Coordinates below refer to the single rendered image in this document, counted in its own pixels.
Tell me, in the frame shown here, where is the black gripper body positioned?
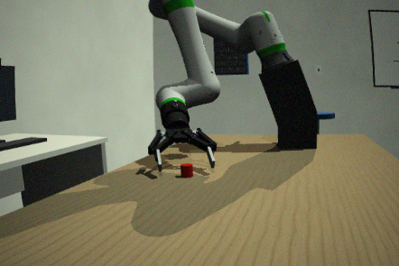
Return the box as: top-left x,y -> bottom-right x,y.
164,112 -> 192,143

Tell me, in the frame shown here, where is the red short cylinder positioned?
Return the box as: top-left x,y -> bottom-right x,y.
181,163 -> 193,178

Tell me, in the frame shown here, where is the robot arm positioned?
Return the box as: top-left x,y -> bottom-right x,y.
148,0 -> 294,128

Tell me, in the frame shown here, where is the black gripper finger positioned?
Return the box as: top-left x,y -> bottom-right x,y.
148,129 -> 177,171
181,128 -> 217,169

